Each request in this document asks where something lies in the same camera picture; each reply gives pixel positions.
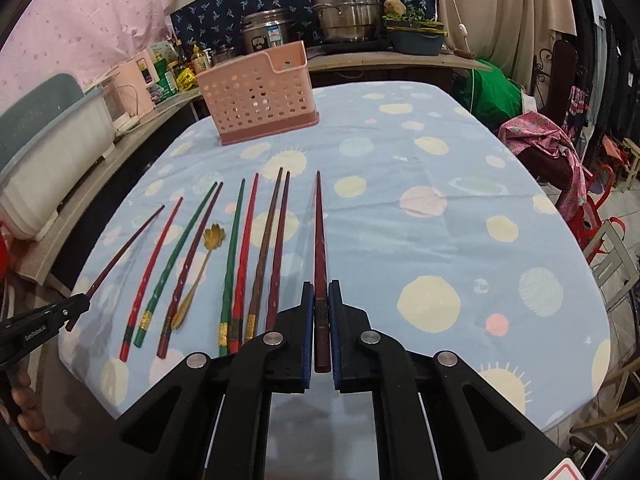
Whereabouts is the dark red chopstick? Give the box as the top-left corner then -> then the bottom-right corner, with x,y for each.
314,172 -> 331,373

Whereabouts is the dark maroon chopstick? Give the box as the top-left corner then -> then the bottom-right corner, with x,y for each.
266,171 -> 291,330

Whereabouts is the stainless steel steamer pot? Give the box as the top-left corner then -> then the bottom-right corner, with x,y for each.
311,0 -> 383,44

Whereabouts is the pink patterned curtain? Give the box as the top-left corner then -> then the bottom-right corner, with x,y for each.
1,0 -> 175,110

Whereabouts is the maroon chopstick dotted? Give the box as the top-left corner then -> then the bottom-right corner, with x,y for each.
156,181 -> 225,360

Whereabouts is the green chopstick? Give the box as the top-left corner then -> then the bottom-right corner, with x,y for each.
218,179 -> 245,356
132,180 -> 219,349

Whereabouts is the brown chopstick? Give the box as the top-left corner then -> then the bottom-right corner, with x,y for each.
243,168 -> 283,342

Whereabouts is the blue basin with vegetables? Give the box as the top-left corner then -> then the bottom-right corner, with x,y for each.
383,6 -> 448,56

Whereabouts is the beige curtain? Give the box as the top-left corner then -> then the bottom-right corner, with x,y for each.
436,0 -> 576,87

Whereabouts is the pink floral cloth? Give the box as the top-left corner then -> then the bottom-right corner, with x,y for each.
498,112 -> 588,240

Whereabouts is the green bag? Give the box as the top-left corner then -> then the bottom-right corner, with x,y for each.
452,60 -> 523,133

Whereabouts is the blue planet pattern tablecloth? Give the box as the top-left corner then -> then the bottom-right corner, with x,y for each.
60,81 -> 611,428

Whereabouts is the white dish drainer box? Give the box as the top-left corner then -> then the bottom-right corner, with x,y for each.
1,74 -> 115,240

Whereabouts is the silver rice cooker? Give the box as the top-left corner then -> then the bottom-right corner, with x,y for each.
241,9 -> 295,54

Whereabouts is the person's left hand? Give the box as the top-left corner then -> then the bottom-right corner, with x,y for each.
11,370 -> 51,448

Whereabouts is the pink electric kettle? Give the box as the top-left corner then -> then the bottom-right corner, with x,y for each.
101,49 -> 160,118

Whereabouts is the pink perforated utensil basket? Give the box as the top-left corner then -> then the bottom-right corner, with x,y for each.
196,41 -> 319,145

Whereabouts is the yellow oil bottle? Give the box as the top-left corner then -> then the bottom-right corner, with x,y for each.
191,44 -> 210,74

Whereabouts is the gold flower spoon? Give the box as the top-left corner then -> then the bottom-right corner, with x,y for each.
171,223 -> 226,330

